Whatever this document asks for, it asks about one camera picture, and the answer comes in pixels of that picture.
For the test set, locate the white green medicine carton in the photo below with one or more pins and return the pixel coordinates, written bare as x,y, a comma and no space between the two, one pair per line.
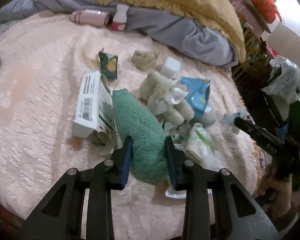
94,116

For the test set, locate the grey-blue quilt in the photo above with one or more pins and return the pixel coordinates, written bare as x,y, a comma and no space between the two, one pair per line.
184,34

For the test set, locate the white bottle pink label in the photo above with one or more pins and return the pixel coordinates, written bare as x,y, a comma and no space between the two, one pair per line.
120,18

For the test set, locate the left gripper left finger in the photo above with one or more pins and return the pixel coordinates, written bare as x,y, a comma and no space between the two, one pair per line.
59,214

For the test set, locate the white foam block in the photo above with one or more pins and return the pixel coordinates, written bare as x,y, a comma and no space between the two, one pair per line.
170,67

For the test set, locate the green plush sock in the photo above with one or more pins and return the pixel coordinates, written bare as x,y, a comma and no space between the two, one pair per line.
133,119

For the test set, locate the crumpled brown tissue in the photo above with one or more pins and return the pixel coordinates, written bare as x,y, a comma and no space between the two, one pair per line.
145,60

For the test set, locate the wooden baby crib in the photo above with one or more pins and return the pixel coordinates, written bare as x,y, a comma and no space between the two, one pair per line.
257,61

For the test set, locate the dark green snack wrapper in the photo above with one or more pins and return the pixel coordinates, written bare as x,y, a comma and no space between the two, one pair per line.
108,64

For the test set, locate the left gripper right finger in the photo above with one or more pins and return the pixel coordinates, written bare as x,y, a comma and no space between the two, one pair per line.
217,205

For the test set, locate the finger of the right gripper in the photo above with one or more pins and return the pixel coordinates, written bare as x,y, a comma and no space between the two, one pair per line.
263,138

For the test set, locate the blue snack bag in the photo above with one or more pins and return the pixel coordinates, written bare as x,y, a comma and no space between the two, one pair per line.
198,96

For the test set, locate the white milk powder bag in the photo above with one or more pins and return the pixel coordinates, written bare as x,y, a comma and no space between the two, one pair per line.
179,134

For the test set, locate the white plastic bag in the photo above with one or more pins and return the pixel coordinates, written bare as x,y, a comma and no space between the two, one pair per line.
284,79

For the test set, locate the white green plastic pouch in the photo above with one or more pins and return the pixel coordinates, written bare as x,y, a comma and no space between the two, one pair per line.
199,146

